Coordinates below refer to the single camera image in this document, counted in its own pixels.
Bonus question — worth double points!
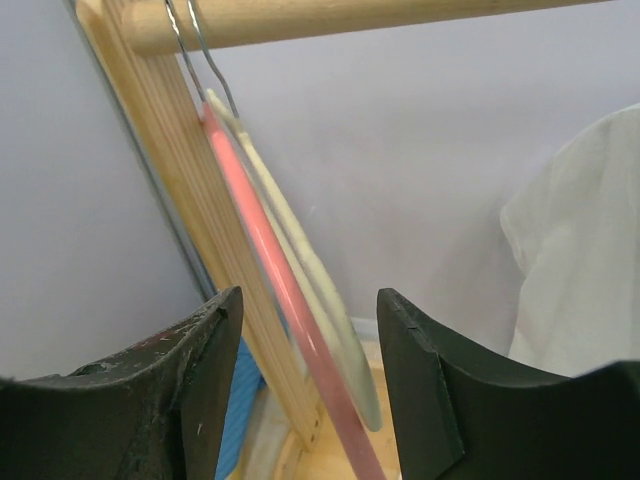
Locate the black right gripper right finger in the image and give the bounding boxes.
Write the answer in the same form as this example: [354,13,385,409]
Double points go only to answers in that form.
[377,288,639,479]

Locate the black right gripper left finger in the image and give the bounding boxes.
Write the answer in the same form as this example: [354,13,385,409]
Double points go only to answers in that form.
[1,287,243,479]

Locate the cream hanger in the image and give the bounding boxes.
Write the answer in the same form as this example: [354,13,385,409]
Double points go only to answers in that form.
[187,1,383,432]

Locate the pink hanger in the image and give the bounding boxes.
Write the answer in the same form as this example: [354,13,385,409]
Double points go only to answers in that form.
[164,0,389,480]

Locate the white t-shirt on green hanger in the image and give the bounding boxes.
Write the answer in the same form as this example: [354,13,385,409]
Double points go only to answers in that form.
[500,105,639,376]

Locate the light blue striped cloth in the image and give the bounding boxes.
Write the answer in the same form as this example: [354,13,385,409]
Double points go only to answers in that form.
[214,338,264,480]

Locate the wooden clothes rack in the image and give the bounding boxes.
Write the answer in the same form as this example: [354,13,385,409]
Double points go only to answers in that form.
[62,0,616,480]

